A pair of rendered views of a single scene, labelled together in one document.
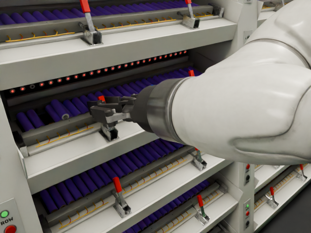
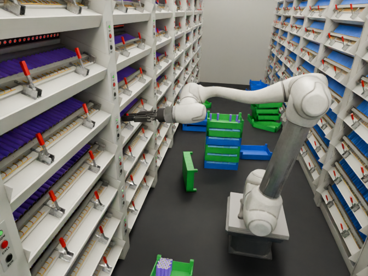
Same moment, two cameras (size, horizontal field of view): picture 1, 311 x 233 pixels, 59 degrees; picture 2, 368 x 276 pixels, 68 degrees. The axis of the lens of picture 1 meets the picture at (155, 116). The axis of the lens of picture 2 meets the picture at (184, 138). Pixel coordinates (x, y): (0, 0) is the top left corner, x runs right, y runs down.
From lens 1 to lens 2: 114 cm
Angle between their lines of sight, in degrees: 42
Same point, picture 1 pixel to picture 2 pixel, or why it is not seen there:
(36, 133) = not seen: hidden behind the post
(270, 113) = (199, 112)
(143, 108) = (161, 115)
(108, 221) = (130, 164)
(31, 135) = not seen: hidden behind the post
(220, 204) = (148, 158)
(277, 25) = (190, 92)
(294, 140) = (202, 116)
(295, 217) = (167, 164)
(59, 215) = not seen: hidden behind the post
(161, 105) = (171, 113)
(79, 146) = (124, 133)
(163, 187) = (138, 149)
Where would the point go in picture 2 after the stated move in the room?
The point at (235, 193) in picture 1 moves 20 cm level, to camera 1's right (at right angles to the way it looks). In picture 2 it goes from (152, 151) to (172, 144)
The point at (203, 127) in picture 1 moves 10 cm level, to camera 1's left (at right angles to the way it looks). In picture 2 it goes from (185, 116) to (171, 121)
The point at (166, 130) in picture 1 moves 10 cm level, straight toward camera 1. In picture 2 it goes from (172, 119) to (185, 125)
